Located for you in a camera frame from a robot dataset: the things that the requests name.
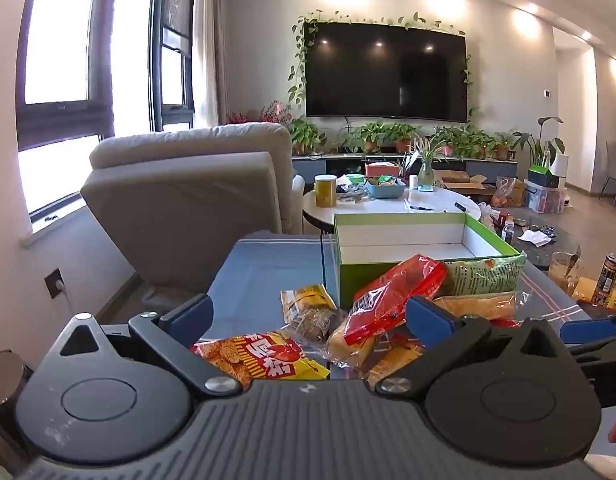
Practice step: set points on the dark round table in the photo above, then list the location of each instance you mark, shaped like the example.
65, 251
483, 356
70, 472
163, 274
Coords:
550, 255

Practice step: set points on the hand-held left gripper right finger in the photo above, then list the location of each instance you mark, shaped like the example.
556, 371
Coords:
430, 319

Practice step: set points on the green cardboard box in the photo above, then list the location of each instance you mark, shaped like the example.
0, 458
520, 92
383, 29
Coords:
383, 275

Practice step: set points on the small red snack packet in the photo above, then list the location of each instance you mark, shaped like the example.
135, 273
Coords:
503, 322

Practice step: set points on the glass cup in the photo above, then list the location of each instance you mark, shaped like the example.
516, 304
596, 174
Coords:
563, 272

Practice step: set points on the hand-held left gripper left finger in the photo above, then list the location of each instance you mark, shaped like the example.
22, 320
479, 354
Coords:
190, 316

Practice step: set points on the small dark bottle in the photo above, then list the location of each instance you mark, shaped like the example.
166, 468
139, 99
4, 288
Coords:
508, 232

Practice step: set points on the round white table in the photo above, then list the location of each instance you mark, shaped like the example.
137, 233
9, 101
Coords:
388, 206

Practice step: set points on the small yellow snack packet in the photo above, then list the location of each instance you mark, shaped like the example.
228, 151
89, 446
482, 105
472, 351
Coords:
308, 297

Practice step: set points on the wall-mounted television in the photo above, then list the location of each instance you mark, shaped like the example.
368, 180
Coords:
383, 70

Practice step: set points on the open cardboard box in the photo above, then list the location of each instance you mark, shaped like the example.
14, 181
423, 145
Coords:
460, 178

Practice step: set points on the red flower plant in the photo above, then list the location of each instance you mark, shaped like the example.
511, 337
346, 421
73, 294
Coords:
275, 112

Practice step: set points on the green snack bag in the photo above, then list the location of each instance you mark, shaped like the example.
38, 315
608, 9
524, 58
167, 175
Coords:
483, 275

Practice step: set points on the large leafy floor plant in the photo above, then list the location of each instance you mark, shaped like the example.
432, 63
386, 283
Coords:
538, 147

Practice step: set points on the clear storage box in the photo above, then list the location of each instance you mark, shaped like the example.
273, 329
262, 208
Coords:
545, 199

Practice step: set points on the dark drink can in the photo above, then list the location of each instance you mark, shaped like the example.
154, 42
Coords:
607, 280

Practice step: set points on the dark framed window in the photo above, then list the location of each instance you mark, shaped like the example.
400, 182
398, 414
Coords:
62, 60
175, 85

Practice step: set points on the brown cake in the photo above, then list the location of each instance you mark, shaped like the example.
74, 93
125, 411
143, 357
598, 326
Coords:
315, 325

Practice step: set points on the blue bowl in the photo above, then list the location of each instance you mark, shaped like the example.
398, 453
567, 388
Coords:
385, 189

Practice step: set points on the beige curtain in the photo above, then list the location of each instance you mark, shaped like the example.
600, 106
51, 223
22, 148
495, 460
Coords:
207, 60

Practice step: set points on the green and black box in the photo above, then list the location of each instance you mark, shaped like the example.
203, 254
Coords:
543, 177

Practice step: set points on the wall socket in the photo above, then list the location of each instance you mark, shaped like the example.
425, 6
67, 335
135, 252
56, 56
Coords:
56, 284

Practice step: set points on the red yellow cracker packet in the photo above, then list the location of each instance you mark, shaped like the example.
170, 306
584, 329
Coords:
258, 360

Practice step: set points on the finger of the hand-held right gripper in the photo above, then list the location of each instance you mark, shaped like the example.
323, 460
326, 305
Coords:
588, 331

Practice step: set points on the long bread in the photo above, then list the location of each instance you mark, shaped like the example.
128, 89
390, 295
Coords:
483, 305

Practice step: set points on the yellow canister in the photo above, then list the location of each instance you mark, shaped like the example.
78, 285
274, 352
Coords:
325, 191

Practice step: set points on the glass vase with green plant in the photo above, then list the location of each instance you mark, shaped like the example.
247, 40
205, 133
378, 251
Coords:
426, 174

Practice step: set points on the row of potted plants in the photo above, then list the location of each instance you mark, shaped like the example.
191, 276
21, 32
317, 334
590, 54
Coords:
370, 132

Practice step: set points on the blue plaid tablecloth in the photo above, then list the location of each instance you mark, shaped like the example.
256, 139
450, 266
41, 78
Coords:
253, 280

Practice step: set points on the beige armchair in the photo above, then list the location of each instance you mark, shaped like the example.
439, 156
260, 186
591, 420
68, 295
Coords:
187, 185

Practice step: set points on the grey television cabinet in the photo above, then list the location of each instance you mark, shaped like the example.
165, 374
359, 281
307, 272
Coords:
333, 165

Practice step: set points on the white tissue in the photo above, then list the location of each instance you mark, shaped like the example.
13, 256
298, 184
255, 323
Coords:
534, 237

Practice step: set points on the green ivy vine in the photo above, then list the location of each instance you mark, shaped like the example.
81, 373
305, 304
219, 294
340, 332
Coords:
296, 82

